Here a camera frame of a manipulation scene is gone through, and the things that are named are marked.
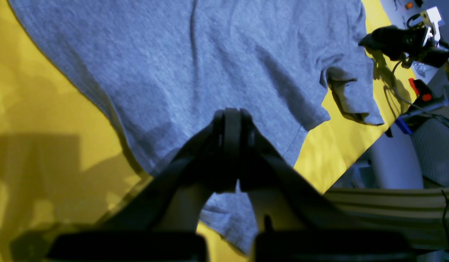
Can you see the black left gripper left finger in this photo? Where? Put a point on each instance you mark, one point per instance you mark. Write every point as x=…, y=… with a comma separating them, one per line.
x=159, y=225

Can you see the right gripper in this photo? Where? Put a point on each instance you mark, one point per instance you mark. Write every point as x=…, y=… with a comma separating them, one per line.
x=394, y=43

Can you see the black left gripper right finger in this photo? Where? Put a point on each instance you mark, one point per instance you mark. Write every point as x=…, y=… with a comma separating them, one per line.
x=298, y=224

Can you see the grey t-shirt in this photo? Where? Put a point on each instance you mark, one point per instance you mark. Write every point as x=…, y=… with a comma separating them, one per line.
x=159, y=69

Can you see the red black clamp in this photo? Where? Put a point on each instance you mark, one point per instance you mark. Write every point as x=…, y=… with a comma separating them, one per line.
x=424, y=94

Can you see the yellow table cloth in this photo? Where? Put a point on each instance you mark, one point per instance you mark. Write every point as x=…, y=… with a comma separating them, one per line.
x=61, y=161

